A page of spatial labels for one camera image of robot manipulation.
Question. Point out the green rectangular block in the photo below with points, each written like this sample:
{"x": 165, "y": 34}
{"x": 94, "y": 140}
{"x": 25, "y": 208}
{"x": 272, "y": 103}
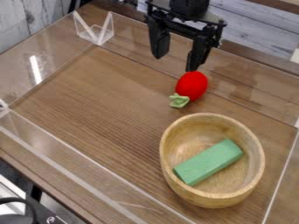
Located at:
{"x": 209, "y": 162}

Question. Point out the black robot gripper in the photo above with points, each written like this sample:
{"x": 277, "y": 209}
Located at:
{"x": 186, "y": 17}

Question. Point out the black metal table bracket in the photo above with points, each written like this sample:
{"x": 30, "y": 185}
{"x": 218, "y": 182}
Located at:
{"x": 46, "y": 216}

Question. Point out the red plush strawberry toy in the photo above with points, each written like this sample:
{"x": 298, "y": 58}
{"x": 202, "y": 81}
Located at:
{"x": 191, "y": 87}

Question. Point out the brown wooden bowl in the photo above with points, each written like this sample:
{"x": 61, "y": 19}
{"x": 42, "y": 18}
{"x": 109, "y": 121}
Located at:
{"x": 191, "y": 135}

